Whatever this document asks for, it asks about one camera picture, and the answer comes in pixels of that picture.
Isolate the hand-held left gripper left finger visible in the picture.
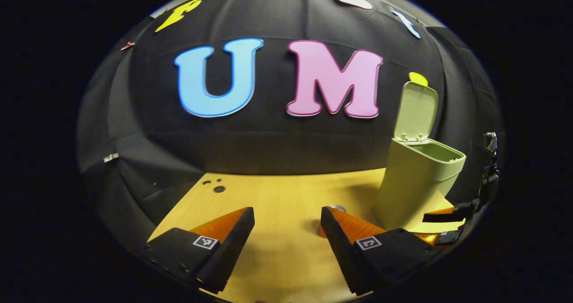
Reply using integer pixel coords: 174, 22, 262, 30
140, 206, 256, 294

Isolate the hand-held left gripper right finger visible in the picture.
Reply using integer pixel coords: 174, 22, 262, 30
320, 205, 442, 296

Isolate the green desktop garbage bin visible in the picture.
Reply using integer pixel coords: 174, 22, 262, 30
372, 81, 467, 231

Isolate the wooden desktop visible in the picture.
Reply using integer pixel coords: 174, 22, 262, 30
148, 168, 466, 303

